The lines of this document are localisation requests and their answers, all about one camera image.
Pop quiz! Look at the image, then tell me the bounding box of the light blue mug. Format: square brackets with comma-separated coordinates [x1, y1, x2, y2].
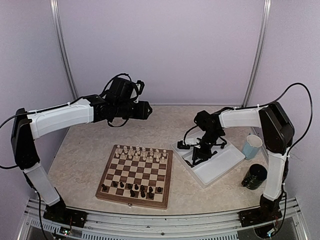
[242, 134, 263, 160]

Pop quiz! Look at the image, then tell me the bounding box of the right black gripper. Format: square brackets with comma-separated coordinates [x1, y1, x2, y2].
[192, 129, 223, 166]

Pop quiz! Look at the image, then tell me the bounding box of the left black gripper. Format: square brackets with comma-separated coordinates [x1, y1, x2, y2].
[114, 100, 153, 120]

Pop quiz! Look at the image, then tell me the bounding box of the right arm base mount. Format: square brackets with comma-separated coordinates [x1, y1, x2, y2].
[238, 207, 283, 228]

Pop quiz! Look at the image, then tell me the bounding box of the right aluminium frame post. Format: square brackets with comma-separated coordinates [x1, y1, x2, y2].
[241, 0, 272, 107]

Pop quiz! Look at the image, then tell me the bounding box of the black chess piece eleventh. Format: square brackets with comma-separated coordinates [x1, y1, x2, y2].
[147, 191, 154, 200]

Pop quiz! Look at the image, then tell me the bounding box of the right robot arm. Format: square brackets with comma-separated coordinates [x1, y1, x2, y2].
[192, 102, 295, 222]

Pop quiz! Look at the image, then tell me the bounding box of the black chess rook corner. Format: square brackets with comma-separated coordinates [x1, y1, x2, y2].
[101, 184, 108, 192]

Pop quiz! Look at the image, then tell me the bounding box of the white plastic tray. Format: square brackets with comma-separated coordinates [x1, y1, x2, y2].
[171, 138, 245, 189]

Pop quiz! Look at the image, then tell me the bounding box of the dark green mug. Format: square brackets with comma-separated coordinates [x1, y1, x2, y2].
[241, 163, 268, 190]

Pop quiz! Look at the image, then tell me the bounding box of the front aluminium rail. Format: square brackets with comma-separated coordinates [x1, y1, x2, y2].
[15, 198, 311, 240]

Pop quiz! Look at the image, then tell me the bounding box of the left aluminium frame post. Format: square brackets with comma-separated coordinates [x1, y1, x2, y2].
[49, 0, 79, 100]

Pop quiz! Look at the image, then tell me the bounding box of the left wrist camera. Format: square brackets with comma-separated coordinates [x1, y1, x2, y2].
[131, 80, 145, 103]

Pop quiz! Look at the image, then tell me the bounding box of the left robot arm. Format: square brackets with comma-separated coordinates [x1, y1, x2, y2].
[11, 73, 153, 223]

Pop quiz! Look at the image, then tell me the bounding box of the wooden chess board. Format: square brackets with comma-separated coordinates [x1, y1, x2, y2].
[95, 144, 173, 210]

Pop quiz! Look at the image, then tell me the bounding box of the aluminium frame post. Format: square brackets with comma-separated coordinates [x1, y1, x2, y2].
[241, 0, 272, 107]
[49, 0, 79, 100]

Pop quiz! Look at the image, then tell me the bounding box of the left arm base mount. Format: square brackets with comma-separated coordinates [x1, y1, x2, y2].
[43, 208, 88, 228]

